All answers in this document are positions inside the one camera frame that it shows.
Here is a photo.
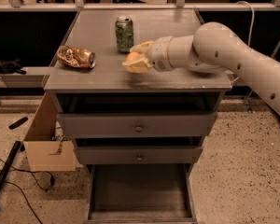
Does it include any grey drawer cabinet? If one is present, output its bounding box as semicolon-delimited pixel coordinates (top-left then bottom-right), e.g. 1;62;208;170
42;8;233;224

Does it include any crushed gold can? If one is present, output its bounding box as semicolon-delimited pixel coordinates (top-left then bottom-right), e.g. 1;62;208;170
57;46;95;69

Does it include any orange fruit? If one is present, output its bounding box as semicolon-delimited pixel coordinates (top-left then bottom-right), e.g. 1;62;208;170
126;52;139;62

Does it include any small black floor object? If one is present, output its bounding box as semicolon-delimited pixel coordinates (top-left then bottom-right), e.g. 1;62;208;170
8;117;28;130

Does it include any grey top drawer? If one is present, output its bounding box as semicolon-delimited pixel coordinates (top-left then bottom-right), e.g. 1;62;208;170
57;112;217;138

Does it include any white cable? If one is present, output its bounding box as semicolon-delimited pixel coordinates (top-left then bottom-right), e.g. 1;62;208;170
231;0;256;85

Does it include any black pole on floor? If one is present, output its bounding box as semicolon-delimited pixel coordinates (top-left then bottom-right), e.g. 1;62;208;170
0;141;21;190

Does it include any metal railing frame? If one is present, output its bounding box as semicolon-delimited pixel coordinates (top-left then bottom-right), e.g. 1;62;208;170
0;0;280;11

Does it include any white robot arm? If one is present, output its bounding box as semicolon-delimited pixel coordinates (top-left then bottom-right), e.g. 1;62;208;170
122;22;280;116

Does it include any grey middle drawer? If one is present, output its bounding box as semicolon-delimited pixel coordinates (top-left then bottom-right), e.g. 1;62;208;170
75;146;202;164

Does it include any cardboard box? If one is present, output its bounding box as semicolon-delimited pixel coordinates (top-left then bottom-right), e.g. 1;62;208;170
23;94;78;172

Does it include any black bag on shelf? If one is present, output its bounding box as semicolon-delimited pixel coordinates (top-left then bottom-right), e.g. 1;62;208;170
0;59;26;75

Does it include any green soda can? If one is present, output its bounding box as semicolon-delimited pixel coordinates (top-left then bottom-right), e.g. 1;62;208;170
115;16;133;53

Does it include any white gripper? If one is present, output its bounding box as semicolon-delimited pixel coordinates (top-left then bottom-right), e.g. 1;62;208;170
122;36;174;74

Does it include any grey bottom drawer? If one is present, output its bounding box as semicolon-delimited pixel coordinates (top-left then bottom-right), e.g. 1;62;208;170
83;164;198;224

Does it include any grey drawer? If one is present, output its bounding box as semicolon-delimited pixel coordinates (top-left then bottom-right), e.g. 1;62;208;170
75;146;202;164
83;164;198;224
57;112;217;138

